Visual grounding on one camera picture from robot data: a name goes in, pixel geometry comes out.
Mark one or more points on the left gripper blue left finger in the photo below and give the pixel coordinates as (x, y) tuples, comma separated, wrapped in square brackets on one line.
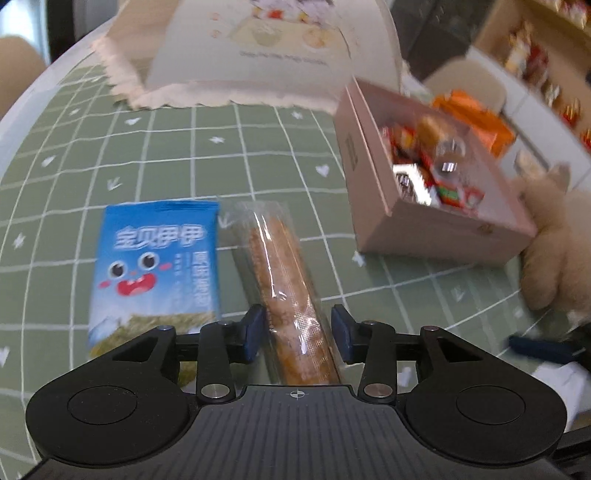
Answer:
[(252, 329)]

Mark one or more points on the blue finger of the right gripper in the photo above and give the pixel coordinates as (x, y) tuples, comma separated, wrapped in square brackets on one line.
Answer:
[(543, 350)]

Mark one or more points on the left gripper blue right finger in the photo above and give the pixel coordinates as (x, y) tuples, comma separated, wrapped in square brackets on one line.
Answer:
[(348, 335)]

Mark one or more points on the long bread stick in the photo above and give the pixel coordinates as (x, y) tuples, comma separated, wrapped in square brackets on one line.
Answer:
[(268, 257)]

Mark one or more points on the blue seaweed snack packet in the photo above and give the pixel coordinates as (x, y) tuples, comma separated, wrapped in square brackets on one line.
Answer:
[(156, 265)]

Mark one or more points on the red cracker stick packet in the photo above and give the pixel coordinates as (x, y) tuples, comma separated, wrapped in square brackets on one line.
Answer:
[(411, 184)]

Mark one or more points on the red roast duck snack bag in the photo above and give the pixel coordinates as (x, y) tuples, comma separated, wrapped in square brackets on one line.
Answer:
[(459, 196)]

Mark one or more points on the brown plush dog toy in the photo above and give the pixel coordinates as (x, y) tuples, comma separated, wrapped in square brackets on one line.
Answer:
[(555, 266)]

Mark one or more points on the pink storage box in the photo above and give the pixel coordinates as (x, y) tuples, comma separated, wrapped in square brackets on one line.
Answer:
[(376, 128)]

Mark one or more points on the orange snack bag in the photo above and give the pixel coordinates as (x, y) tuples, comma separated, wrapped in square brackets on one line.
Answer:
[(493, 132)]

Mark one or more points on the green checkered tablecloth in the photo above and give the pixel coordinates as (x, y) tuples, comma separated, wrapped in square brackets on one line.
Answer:
[(73, 151)]

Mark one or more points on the beige mesh food cover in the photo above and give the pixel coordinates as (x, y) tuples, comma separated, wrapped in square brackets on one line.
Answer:
[(278, 53)]

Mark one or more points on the beige chair right side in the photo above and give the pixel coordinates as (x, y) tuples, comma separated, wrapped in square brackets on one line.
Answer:
[(469, 76)]

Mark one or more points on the beige dining chair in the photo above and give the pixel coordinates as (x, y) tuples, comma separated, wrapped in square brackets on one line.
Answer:
[(20, 66)]

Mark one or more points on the wooden wall shelf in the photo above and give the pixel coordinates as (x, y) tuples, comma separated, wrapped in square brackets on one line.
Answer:
[(546, 46)]

